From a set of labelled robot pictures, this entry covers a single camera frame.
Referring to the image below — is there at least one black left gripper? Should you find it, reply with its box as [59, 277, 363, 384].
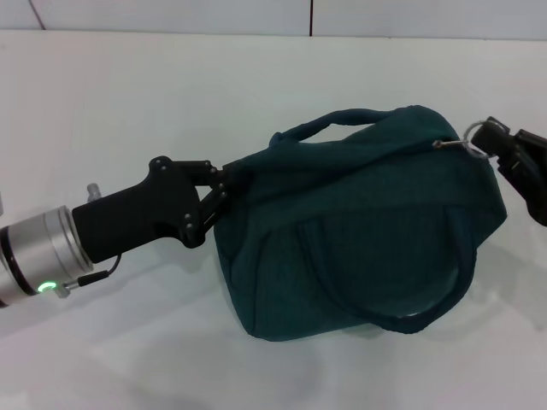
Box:
[70, 155, 232, 265]

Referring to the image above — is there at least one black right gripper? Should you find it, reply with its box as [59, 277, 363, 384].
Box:
[468, 115, 547, 226]

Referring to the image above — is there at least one dark teal insulated lunch bag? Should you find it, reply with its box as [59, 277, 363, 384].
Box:
[211, 103, 510, 344]

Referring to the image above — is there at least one left gripper cable with plug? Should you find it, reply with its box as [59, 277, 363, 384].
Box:
[54, 255, 124, 300]

